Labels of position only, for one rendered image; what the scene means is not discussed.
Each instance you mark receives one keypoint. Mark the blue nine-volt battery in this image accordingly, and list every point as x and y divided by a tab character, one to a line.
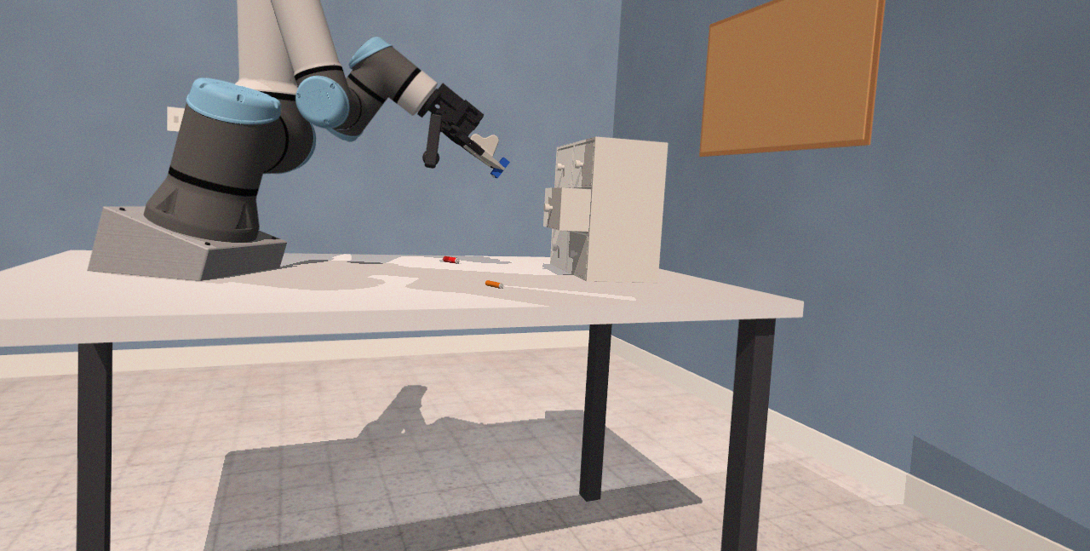
496	172

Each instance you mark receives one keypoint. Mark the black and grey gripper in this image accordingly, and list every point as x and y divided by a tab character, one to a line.
452	108

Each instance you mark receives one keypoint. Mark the beige chest of drawers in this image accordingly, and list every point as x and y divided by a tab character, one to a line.
626	210

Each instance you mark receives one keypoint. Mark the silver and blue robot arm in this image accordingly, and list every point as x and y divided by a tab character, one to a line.
230	132

